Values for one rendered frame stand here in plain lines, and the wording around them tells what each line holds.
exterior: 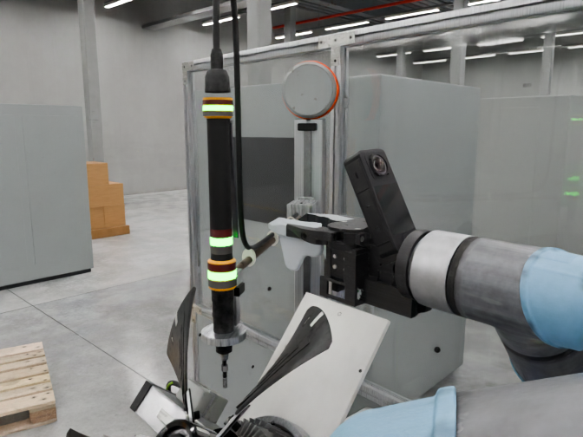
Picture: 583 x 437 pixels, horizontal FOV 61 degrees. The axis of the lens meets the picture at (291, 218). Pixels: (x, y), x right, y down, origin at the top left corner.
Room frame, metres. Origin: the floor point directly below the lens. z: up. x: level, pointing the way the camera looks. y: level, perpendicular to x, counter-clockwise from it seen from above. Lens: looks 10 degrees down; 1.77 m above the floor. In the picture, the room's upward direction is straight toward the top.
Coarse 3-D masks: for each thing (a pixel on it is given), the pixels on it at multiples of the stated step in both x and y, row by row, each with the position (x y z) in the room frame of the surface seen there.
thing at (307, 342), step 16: (304, 320) 0.93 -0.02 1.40; (320, 320) 0.84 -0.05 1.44; (304, 336) 0.83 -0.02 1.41; (320, 336) 0.78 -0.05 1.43; (288, 352) 0.83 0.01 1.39; (304, 352) 0.78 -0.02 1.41; (320, 352) 0.75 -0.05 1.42; (272, 368) 0.82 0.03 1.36; (288, 368) 0.77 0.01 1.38; (272, 384) 0.77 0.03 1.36
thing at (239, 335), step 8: (240, 272) 0.78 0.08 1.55; (240, 280) 0.78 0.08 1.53; (240, 288) 0.76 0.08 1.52; (208, 328) 0.75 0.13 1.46; (240, 328) 0.75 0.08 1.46; (208, 336) 0.71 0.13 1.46; (216, 336) 0.71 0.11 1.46; (224, 336) 0.71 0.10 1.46; (232, 336) 0.71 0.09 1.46; (240, 336) 0.72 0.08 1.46; (208, 344) 0.71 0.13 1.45; (216, 344) 0.70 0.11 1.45; (224, 344) 0.70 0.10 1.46; (232, 344) 0.71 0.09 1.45
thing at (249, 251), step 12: (216, 0) 0.74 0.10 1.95; (216, 12) 0.74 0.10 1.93; (216, 24) 0.74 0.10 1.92; (216, 36) 0.73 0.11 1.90; (216, 48) 0.73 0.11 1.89; (240, 108) 0.83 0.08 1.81; (240, 120) 0.82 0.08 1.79; (240, 132) 0.82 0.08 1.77; (240, 144) 0.82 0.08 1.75; (240, 156) 0.82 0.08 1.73; (240, 168) 0.82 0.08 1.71; (240, 180) 0.82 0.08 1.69; (240, 192) 0.82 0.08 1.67; (240, 204) 0.82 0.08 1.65; (240, 216) 0.83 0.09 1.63; (240, 228) 0.83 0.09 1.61; (264, 240) 0.96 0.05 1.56; (276, 240) 1.03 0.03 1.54; (252, 252) 0.87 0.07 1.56; (252, 264) 0.87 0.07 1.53
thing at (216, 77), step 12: (216, 60) 0.73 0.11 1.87; (216, 72) 0.72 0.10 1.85; (216, 84) 0.72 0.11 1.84; (228, 84) 0.73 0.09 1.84; (216, 300) 0.72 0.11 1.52; (228, 300) 0.73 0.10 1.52; (216, 312) 0.72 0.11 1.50; (228, 312) 0.73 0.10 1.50; (216, 324) 0.73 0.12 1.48; (228, 324) 0.73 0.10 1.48; (216, 348) 0.73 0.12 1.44; (228, 348) 0.73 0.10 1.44
